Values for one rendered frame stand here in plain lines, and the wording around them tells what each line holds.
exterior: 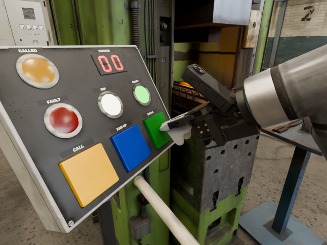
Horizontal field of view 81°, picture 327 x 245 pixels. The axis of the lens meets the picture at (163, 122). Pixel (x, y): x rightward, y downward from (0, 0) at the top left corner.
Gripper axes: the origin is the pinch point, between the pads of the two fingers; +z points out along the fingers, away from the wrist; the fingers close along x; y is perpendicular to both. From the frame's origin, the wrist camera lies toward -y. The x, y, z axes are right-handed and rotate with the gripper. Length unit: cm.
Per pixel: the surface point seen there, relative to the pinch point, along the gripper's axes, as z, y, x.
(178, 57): 26, -27, 76
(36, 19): 389, -307, 232
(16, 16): 397, -316, 197
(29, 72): 1.6, -17.1, -21.5
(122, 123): 2.0, -4.5, -9.3
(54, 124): 1.7, -8.7, -21.8
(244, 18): -18, -21, 51
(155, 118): 1.2, -2.2, -0.1
